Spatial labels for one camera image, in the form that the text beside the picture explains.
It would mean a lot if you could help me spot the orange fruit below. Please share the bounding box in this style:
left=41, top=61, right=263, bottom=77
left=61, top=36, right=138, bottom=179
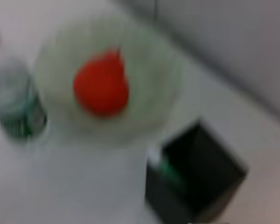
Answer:
left=72, top=46, right=129, bottom=119

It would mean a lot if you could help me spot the green pen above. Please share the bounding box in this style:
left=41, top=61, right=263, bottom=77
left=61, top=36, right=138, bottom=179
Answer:
left=148, top=148, right=185, bottom=189

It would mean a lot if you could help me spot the clear green-label water bottle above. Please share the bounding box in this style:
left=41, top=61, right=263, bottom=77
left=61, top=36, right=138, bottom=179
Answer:
left=0, top=58, right=48, bottom=140

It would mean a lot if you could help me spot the green glass fruit plate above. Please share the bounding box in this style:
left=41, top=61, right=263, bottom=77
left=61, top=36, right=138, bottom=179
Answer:
left=35, top=14, right=185, bottom=147

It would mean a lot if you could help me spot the black mesh pen holder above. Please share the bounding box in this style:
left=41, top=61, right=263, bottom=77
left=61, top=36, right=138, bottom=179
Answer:
left=144, top=119, right=249, bottom=224

